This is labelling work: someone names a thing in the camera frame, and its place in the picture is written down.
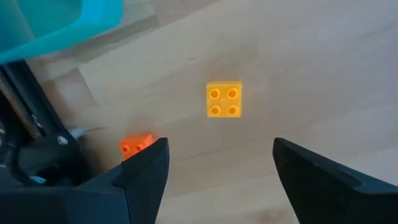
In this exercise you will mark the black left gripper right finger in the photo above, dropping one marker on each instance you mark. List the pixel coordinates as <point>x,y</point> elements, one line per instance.
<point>320,193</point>

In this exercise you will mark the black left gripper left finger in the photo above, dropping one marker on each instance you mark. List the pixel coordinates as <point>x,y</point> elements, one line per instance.
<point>136,189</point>

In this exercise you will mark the orange toy block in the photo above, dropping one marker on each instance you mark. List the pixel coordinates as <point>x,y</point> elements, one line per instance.
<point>132,144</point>

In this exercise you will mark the square yellow toy block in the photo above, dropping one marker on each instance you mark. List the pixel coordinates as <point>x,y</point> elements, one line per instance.
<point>224,102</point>

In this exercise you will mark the teal plastic bin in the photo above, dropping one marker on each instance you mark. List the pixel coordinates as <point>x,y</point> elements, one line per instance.
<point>62,18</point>

